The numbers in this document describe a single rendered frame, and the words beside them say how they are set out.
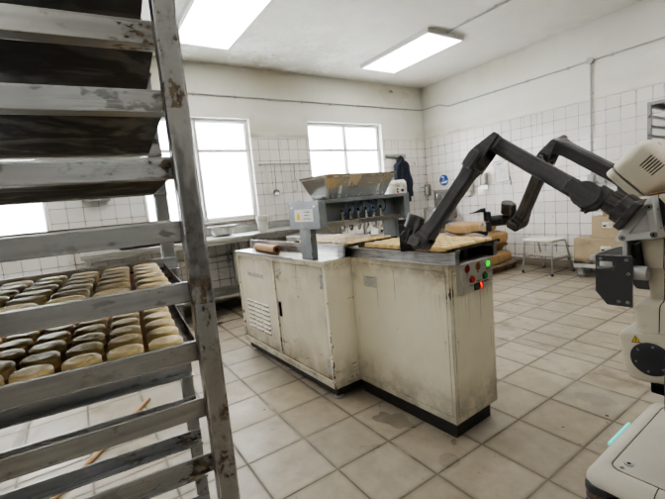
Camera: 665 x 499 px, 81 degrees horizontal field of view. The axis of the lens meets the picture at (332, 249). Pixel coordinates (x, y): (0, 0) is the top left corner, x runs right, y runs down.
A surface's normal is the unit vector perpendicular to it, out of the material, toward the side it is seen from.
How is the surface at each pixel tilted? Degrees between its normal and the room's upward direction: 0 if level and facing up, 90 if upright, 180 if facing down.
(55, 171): 90
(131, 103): 90
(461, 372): 90
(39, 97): 90
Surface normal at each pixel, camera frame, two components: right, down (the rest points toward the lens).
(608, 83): -0.83, 0.14
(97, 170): 0.47, 0.07
